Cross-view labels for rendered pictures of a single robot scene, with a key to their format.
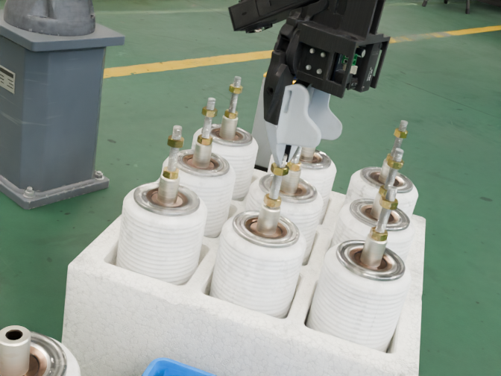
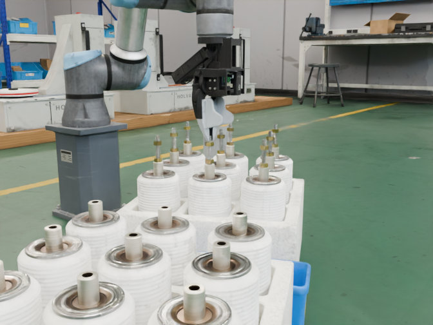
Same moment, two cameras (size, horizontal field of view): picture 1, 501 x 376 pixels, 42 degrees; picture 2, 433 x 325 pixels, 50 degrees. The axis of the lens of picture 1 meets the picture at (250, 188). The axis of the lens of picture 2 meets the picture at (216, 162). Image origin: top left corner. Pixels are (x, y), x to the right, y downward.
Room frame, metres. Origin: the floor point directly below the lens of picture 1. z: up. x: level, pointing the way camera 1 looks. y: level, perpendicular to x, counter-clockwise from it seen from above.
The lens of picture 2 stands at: (-0.35, -0.09, 0.50)
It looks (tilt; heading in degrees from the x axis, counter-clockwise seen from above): 13 degrees down; 3
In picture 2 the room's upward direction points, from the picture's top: straight up
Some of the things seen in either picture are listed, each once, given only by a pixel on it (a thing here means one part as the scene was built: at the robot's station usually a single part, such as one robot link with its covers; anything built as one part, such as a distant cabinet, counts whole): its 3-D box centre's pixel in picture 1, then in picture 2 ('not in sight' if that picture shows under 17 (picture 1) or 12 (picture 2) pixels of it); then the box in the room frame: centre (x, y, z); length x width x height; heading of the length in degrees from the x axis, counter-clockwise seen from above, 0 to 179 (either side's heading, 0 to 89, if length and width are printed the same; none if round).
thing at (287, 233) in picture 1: (265, 229); (209, 177); (0.64, -0.03, 0.25); 0.08 x 0.08 x 0.01
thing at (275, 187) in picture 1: (275, 186); (209, 153); (0.64, -0.03, 0.31); 0.01 x 0.01 x 0.08
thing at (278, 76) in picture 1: (285, 79); (201, 97); (0.62, -0.01, 0.43); 0.05 x 0.02 x 0.09; 148
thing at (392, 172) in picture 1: (391, 178); (270, 146); (0.73, -0.16, 0.30); 0.01 x 0.01 x 0.08
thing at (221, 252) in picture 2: not in sight; (221, 255); (0.19, -0.07, 0.26); 0.02 x 0.02 x 0.03
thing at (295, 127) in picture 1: (296, 130); (211, 120); (0.61, -0.03, 0.38); 0.06 x 0.03 x 0.09; 58
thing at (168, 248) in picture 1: (156, 265); (159, 213); (0.66, 0.09, 0.16); 0.10 x 0.10 x 0.18
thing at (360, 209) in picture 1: (379, 215); (269, 167); (0.73, -0.16, 0.25); 0.08 x 0.08 x 0.01
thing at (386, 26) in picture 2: not in sight; (386, 24); (5.13, -1.73, 0.87); 0.40 x 0.30 x 0.23; 41
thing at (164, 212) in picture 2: not in sight; (165, 217); (0.33, 0.02, 0.26); 0.02 x 0.02 x 0.03
